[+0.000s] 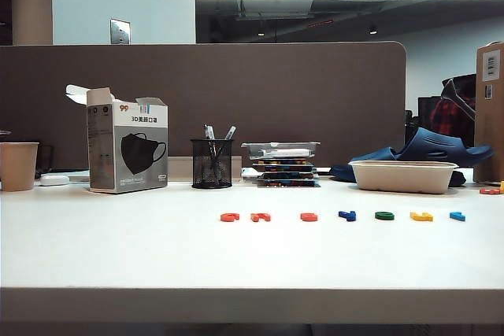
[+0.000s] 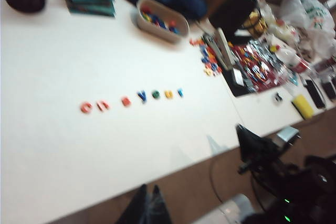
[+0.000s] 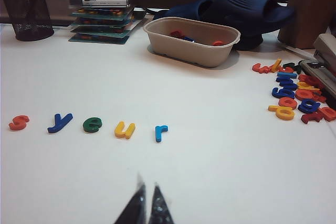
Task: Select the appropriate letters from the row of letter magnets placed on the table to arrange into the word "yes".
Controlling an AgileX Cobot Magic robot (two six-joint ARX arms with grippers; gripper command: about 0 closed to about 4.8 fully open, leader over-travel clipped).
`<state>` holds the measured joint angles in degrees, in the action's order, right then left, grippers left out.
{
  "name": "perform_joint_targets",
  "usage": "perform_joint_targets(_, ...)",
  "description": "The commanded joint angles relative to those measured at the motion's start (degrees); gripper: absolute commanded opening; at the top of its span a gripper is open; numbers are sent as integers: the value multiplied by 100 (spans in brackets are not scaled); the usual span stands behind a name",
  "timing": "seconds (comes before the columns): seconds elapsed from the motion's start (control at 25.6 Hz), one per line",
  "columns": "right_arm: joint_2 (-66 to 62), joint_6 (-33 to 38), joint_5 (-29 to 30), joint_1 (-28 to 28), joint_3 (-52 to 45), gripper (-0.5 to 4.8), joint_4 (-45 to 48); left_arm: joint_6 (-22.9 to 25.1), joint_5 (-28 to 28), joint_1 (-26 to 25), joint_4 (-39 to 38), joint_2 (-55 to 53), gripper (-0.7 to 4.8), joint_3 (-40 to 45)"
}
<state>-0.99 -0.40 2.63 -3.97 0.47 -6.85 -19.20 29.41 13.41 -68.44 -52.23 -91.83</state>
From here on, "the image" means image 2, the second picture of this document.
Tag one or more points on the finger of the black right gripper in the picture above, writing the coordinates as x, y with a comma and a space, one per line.
252, 145

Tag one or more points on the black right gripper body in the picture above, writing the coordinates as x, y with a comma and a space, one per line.
267, 163

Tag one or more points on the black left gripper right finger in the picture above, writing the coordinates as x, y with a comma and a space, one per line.
158, 208

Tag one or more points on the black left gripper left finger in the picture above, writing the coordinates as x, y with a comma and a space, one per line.
137, 208

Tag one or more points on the red letter s magnet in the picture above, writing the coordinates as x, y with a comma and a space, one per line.
126, 102

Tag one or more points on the blue letter y magnet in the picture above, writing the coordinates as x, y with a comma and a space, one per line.
143, 98

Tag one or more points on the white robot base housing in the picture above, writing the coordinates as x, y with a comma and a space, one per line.
233, 209

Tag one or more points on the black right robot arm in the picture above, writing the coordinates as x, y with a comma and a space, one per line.
309, 187

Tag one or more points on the yellow loose letter magnet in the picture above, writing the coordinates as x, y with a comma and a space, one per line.
208, 71

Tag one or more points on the light blue letter r magnet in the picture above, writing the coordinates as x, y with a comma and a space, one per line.
180, 93

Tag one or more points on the yellow letter u magnet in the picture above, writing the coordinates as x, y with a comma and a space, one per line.
168, 94

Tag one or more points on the blue loose letter magnet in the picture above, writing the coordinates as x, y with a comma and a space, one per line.
206, 52

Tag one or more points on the red letter n magnet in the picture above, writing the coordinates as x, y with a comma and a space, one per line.
101, 106

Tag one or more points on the red letter c magnet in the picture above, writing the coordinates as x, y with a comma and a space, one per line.
85, 107

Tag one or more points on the red loose letter magnet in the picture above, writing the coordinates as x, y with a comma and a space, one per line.
196, 42

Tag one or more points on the assorted letter magnets heap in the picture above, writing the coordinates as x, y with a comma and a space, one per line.
160, 22

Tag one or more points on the small black clip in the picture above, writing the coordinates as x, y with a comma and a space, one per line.
277, 97

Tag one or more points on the yellow sponge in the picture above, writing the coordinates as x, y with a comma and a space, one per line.
303, 106

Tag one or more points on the black phone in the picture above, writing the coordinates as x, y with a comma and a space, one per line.
330, 90
315, 94

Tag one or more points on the white bottle red label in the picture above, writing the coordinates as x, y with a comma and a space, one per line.
292, 60

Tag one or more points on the yellow and black basket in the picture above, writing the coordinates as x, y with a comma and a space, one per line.
257, 24

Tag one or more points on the black bag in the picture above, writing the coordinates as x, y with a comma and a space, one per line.
233, 11

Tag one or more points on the white plastic bag green print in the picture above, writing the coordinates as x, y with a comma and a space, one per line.
309, 14

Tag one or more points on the beige oval tray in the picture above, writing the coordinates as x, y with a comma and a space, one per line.
147, 28

